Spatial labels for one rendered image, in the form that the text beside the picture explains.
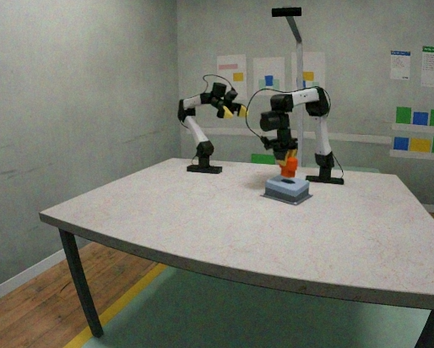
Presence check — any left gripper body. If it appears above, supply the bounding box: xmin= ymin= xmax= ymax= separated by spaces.
xmin=271 ymin=128 xmax=298 ymax=161

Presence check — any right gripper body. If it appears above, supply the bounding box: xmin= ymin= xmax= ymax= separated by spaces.
xmin=217 ymin=100 xmax=244 ymax=118

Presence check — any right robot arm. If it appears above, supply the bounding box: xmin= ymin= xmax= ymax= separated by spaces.
xmin=177 ymin=83 xmax=238 ymax=171

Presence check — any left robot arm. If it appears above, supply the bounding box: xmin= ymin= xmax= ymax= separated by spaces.
xmin=259 ymin=88 xmax=344 ymax=183

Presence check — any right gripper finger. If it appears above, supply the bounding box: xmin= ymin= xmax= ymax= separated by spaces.
xmin=224 ymin=106 xmax=233 ymax=118
xmin=239 ymin=106 xmax=249 ymax=117

